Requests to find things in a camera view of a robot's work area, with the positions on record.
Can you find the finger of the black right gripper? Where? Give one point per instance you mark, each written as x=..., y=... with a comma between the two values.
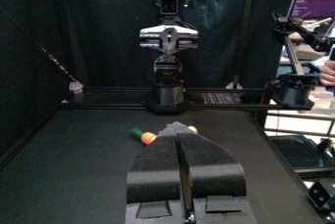
x=173, y=40
x=165, y=40

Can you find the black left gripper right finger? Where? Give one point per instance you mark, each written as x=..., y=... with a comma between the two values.
x=218, y=169

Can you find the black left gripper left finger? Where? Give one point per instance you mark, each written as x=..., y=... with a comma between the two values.
x=153, y=169

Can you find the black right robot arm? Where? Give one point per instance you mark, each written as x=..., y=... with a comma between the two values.
x=168, y=84

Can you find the person's hand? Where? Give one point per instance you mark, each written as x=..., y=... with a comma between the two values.
x=327, y=73

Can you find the orange toy carrot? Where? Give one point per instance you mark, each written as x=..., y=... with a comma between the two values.
x=148, y=137

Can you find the black chair seat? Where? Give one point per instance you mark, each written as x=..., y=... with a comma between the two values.
x=301, y=154

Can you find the black connector box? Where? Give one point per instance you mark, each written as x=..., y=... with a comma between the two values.
x=322, y=196

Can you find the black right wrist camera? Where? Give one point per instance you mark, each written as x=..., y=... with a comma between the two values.
x=169, y=3

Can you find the black frame post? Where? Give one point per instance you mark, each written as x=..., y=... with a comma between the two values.
x=243, y=29

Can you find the white corner bracket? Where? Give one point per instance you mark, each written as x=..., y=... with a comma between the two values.
x=76, y=86
x=234, y=85

